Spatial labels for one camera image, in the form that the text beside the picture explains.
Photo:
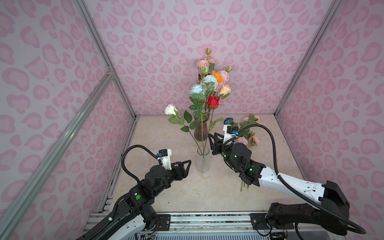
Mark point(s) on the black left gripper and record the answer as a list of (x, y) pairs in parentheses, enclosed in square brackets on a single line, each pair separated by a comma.
[(183, 172)]

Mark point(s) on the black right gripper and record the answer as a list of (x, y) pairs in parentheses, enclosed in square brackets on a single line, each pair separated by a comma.
[(219, 144)]

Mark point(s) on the tall clear ribbed glass vase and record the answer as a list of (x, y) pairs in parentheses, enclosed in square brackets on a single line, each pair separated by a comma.
[(203, 163)]

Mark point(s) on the pink ribbed glass vase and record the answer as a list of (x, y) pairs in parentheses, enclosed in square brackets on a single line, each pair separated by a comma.
[(201, 131)]

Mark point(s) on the large pink rose spray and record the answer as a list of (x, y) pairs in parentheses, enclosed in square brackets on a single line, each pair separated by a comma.
[(251, 119)]

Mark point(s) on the red rose stem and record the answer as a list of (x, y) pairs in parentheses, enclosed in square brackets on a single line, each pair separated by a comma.
[(209, 103)]

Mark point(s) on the light blue flower spray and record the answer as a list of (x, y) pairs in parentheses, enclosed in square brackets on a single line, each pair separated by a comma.
[(207, 84)]

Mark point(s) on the peach rose stem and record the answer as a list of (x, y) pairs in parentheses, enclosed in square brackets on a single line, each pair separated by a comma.
[(225, 92)]

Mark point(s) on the white rose spray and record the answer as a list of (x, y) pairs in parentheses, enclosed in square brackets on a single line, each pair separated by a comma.
[(186, 122)]

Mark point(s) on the orange flower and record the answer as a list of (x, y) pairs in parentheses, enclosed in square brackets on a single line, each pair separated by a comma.
[(217, 76)]

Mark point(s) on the pink peony flower spray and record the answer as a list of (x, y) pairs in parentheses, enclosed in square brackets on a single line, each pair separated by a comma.
[(224, 74)]

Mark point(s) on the pink rose bud spray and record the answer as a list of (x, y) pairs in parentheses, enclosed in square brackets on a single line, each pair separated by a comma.
[(206, 61)]

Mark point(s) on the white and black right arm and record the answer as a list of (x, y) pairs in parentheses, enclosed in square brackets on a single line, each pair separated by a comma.
[(323, 204)]

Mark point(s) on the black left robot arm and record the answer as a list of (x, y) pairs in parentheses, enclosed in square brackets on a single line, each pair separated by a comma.
[(133, 212)]

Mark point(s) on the pile of green flower stems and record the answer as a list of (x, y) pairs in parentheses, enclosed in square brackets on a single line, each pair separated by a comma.
[(244, 186)]

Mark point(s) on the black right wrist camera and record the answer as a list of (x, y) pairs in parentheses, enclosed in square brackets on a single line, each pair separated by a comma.
[(229, 133)]

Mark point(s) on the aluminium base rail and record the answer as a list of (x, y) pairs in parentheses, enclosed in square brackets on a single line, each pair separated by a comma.
[(220, 226)]

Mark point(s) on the aluminium frame post right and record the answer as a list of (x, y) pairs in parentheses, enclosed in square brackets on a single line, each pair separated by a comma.
[(328, 19)]

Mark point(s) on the aluminium frame corner post left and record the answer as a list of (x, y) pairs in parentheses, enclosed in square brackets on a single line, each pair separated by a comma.
[(91, 27)]

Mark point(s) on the aluminium diagonal frame bar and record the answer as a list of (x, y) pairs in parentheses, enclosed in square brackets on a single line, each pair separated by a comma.
[(21, 204)]

